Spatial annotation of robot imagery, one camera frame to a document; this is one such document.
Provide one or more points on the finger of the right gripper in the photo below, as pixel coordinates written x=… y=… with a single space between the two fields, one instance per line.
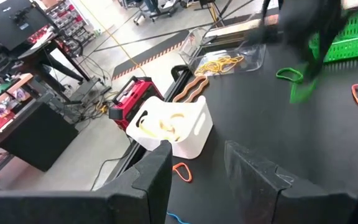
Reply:
x=326 y=49
x=311 y=59

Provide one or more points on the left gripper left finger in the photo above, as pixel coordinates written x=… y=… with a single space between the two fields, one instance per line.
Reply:
x=73 y=208

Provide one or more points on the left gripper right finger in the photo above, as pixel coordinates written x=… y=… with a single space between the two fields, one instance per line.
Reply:
x=291 y=208

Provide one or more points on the large tan rubber band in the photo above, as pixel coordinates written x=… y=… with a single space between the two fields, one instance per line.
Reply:
x=146 y=130
x=169 y=127

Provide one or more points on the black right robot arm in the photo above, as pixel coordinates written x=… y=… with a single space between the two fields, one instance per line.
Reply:
x=269 y=31

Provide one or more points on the long blue rubber band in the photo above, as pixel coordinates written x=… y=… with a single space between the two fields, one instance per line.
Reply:
x=177 y=218

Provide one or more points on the small orange rubber band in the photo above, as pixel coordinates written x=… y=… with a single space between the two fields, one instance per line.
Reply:
x=183 y=179

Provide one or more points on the long wavy tan rubber band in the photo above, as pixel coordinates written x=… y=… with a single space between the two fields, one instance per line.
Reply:
x=194 y=85

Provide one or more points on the green plastic basket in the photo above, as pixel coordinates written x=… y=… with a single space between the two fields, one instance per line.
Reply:
x=353 y=40

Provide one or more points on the clear plastic container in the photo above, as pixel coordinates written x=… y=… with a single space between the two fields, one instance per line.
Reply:
x=253 y=59

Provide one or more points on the black table mat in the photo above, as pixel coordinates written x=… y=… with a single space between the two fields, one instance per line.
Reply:
x=291 y=140

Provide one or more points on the black cabinet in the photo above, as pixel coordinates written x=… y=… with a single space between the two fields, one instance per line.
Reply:
x=39 y=137

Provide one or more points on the white plastic basket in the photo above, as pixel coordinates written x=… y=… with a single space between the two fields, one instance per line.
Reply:
x=185 y=143

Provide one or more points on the patterned cloth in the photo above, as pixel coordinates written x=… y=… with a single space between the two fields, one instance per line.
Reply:
x=5 y=104

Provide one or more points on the red portable power station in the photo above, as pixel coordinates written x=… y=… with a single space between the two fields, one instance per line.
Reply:
x=135 y=99

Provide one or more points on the office chair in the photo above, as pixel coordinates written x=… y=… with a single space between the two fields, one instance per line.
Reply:
x=154 y=11

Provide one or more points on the striped edge floor mat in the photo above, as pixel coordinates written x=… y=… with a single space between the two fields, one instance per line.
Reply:
x=148 y=53

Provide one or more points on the small parts drawer organizer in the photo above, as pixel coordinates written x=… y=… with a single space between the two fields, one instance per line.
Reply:
x=70 y=25

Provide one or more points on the black computer monitor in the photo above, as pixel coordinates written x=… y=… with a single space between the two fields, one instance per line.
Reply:
x=8 y=21

